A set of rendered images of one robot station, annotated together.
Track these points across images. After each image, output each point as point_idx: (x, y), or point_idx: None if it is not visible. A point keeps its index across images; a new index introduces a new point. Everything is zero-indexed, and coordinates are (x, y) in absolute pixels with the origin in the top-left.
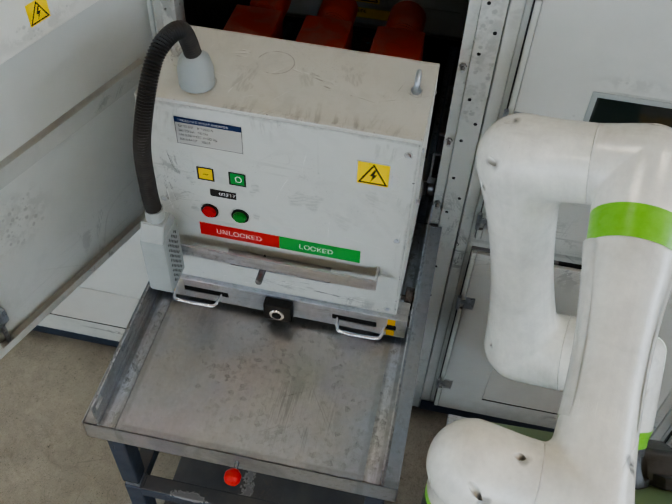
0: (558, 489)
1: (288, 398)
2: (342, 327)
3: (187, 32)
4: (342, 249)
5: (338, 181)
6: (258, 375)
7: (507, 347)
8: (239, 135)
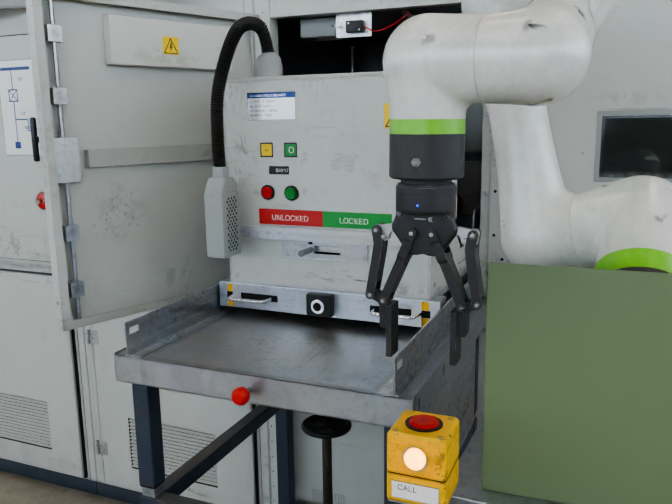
0: (501, 13)
1: (314, 354)
2: (380, 330)
3: (264, 26)
4: (376, 215)
5: (369, 131)
6: (290, 344)
7: (516, 210)
8: (293, 100)
